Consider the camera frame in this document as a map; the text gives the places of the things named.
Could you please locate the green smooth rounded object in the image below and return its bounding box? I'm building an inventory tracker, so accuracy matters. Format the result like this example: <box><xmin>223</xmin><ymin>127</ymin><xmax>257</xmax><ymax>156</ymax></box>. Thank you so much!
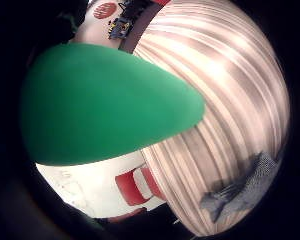
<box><xmin>19</xmin><ymin>42</ymin><xmax>207</xmax><ymax>167</ymax></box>

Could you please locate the red round patterned object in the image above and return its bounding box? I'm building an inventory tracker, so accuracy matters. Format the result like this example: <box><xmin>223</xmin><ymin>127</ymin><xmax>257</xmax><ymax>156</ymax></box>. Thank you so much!
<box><xmin>92</xmin><ymin>2</ymin><xmax>118</xmax><ymax>20</ymax></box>

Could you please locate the grey fish soft toy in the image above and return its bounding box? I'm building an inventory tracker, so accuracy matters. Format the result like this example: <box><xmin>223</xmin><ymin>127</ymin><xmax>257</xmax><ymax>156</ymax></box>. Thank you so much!
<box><xmin>199</xmin><ymin>151</ymin><xmax>282</xmax><ymax>224</ymax></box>

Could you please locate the yellow and black toy vehicle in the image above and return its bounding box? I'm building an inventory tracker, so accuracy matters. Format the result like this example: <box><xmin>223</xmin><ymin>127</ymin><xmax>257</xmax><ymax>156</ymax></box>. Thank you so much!
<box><xmin>107</xmin><ymin>17</ymin><xmax>133</xmax><ymax>40</ymax></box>

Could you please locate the red and white striped box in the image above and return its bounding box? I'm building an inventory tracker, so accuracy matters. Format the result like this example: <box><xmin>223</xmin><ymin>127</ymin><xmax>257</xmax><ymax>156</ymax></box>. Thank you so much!
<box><xmin>114</xmin><ymin>165</ymin><xmax>167</xmax><ymax>207</ymax></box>

